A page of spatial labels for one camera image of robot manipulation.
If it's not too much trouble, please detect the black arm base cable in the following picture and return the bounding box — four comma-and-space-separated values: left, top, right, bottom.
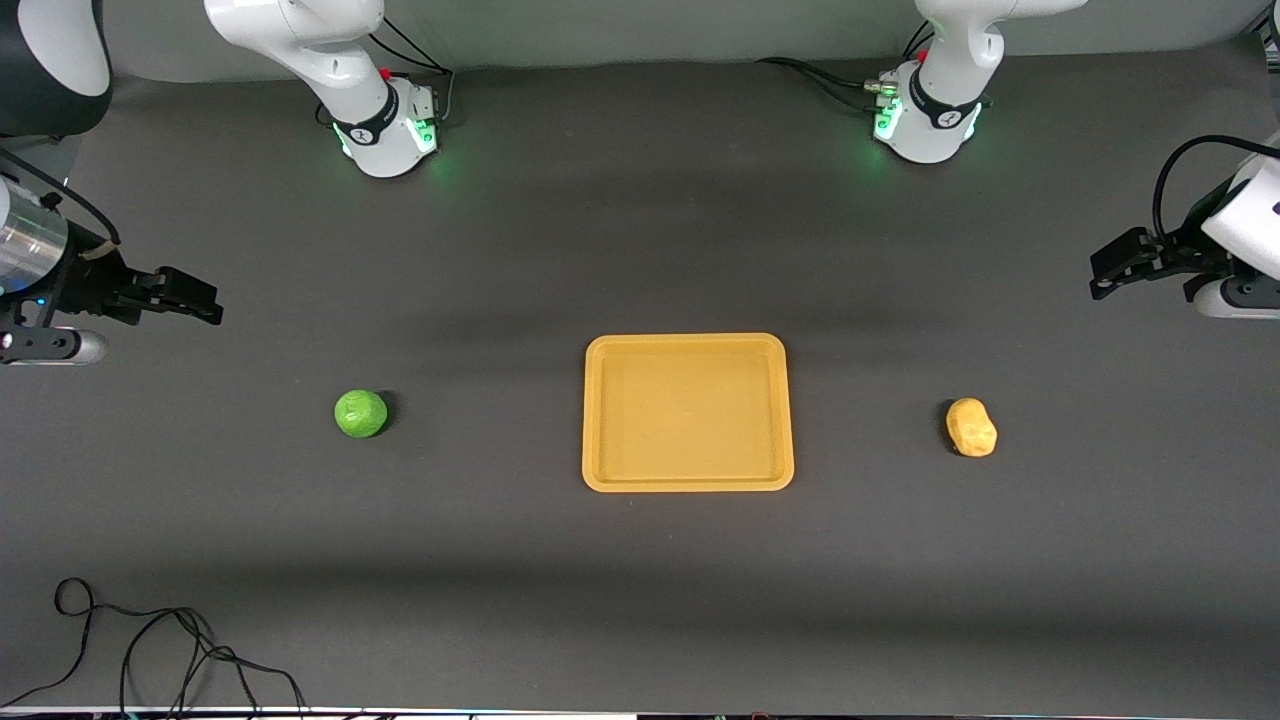
755, 20, 936, 113
365, 15, 457, 129

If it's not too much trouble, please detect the yellow plastic tray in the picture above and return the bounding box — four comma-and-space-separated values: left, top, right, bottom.
581, 333, 796, 494

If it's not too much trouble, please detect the black left arm base cable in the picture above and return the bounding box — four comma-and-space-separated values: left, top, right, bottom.
755, 20, 936, 113

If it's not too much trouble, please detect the loose black cable on table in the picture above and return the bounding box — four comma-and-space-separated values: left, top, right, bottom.
0, 577, 307, 717

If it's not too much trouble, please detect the yellow potato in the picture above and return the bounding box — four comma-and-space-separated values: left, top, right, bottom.
945, 397, 999, 459

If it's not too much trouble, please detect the black right arm base cable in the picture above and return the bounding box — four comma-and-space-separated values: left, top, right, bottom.
365, 15, 457, 129

